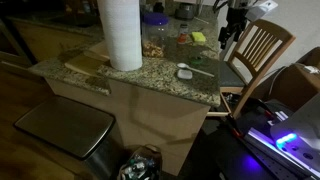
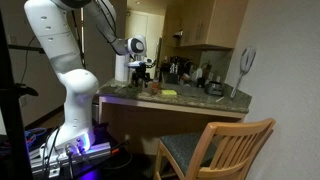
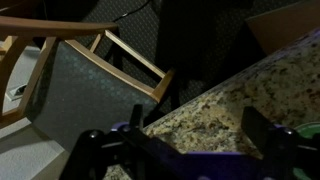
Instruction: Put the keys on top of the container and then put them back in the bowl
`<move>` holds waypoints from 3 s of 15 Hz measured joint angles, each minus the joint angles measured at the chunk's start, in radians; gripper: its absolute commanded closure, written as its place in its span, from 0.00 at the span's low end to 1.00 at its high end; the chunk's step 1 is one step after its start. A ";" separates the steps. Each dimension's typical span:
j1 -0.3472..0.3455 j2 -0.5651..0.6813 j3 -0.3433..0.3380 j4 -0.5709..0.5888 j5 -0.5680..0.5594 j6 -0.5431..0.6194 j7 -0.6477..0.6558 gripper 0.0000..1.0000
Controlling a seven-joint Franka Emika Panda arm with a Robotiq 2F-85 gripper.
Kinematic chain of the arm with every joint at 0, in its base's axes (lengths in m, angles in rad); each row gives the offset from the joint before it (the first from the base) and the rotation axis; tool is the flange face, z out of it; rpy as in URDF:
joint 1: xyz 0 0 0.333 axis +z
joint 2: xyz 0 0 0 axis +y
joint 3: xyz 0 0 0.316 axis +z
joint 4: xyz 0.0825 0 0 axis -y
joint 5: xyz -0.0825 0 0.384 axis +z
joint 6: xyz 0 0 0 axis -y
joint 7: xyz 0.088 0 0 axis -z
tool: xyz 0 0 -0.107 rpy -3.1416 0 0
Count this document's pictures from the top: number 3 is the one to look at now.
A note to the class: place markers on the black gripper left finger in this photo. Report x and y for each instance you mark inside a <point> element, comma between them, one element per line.
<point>136,119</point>

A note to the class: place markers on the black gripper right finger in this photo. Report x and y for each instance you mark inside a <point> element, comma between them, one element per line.
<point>256,127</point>

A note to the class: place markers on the green bowl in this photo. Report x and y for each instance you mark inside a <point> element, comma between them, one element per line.
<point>308,160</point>

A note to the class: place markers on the wooden chair with grey seat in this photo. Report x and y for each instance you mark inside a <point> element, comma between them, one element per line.
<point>71,89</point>

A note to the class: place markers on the brown cardboard box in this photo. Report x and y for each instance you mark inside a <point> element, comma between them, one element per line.
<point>277,28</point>

